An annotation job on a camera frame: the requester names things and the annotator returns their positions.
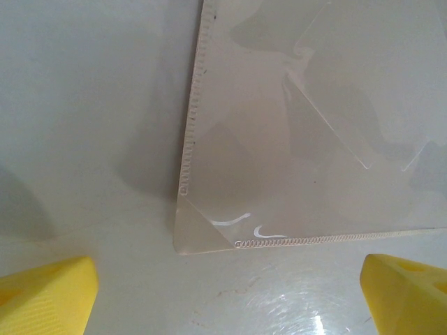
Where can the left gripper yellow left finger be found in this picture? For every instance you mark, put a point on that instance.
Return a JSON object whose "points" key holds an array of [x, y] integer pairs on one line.
{"points": [[45, 300]]}

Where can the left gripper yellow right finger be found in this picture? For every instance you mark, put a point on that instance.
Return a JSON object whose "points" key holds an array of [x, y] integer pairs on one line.
{"points": [[408, 300]]}

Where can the beige cardboard sheet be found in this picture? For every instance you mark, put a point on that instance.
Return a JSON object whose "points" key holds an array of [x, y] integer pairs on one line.
{"points": [[279, 157]]}

